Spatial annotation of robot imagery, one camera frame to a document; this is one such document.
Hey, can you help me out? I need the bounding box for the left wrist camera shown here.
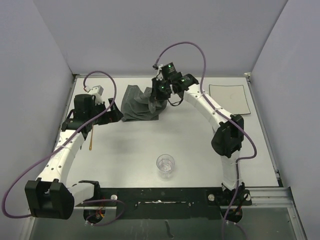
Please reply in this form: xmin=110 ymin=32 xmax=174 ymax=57
xmin=83 ymin=85 xmax=104 ymax=97

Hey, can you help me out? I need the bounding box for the grey cloth placemat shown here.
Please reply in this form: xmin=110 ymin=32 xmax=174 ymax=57
xmin=120 ymin=85 xmax=168 ymax=122

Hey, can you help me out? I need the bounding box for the clear plastic cup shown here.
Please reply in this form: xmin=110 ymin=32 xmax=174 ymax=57
xmin=156 ymin=154 xmax=175 ymax=179

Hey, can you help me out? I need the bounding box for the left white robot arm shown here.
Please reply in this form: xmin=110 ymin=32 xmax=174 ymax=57
xmin=24 ymin=94 xmax=123 ymax=220

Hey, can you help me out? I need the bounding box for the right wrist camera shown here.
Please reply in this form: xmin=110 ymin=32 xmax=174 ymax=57
xmin=152 ymin=64 xmax=164 ymax=72

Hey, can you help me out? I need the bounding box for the white square plate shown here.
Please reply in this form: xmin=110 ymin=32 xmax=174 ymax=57
xmin=209 ymin=84 xmax=251 ymax=115

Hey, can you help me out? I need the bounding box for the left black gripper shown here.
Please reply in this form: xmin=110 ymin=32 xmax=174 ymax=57
xmin=87 ymin=98 xmax=123 ymax=126

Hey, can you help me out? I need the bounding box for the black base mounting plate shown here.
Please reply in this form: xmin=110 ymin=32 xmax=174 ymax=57
xmin=82 ymin=187 xmax=252 ymax=225

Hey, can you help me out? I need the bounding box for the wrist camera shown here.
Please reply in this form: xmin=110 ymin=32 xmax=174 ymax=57
xmin=152 ymin=64 xmax=164 ymax=72
xmin=83 ymin=85 xmax=104 ymax=97

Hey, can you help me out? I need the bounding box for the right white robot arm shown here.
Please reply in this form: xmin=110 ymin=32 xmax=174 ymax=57
xmin=149 ymin=62 xmax=244 ymax=205

